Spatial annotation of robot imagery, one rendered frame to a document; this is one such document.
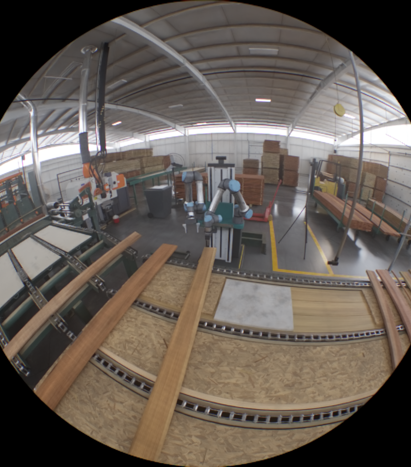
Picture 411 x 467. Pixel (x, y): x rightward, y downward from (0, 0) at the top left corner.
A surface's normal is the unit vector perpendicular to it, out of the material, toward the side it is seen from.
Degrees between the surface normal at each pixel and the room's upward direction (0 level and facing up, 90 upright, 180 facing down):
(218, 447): 0
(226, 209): 90
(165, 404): 0
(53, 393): 0
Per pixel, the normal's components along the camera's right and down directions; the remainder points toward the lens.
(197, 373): -0.03, -0.89
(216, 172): -0.29, 0.44
